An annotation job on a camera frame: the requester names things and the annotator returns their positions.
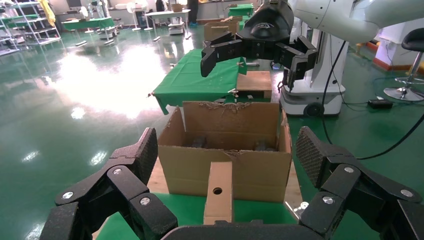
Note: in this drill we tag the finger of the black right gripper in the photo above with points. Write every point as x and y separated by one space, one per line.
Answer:
298 54
218 49

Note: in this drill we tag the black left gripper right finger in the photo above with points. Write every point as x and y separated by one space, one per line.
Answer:
334 172

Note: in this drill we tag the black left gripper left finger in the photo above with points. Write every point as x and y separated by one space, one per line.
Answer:
132 165

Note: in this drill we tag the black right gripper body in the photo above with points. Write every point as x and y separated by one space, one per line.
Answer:
265 33

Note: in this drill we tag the small brown cardboard box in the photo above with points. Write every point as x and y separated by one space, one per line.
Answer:
218 208

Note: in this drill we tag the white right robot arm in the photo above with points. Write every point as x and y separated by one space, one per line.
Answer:
348 16

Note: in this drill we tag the closed brown cardboard carton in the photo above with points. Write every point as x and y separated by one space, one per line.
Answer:
215 31

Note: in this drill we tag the small distant brown box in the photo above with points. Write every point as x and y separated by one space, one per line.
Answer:
177 7

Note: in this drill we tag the large open cardboard carton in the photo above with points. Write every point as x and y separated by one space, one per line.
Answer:
265 179

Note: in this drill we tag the green cloth covered table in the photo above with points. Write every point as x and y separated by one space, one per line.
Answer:
241 10
243 22
87 24

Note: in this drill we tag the silver metal clip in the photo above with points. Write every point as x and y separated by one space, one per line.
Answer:
240 62
233 92
151 95

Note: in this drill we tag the black background robot gripper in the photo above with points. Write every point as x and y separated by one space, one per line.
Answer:
281 87

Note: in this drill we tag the green table cloth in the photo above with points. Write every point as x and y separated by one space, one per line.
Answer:
185 207
188 79

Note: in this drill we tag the white wheeled background robot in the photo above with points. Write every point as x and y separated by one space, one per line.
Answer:
318 96

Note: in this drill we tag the person in dark clothes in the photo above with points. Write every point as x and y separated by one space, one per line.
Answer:
160 6
192 11

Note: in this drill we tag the white wheeled cart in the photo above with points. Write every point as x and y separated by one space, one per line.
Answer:
107 33
176 26

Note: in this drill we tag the white table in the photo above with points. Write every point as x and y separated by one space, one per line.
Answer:
167 13

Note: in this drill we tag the black power adapter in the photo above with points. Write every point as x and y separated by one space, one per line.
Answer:
380 104

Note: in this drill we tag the white standing fan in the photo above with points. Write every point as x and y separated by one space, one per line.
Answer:
84 12
131 7

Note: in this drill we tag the black swivel stool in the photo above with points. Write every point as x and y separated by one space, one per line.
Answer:
415 39

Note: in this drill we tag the yellow hanging garment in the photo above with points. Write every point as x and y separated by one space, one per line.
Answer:
49 13

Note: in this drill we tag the metal shelving rack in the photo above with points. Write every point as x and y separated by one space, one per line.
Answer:
20 16

